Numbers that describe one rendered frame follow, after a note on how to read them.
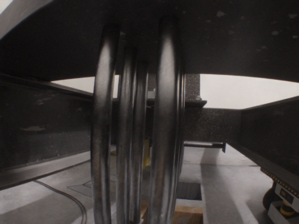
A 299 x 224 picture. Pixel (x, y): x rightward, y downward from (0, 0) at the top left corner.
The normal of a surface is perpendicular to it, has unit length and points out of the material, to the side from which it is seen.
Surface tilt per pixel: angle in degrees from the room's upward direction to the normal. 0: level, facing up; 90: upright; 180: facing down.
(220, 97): 90
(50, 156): 90
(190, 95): 90
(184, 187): 90
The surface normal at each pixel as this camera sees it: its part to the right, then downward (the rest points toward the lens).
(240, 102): -0.27, -0.05
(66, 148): 0.96, 0.04
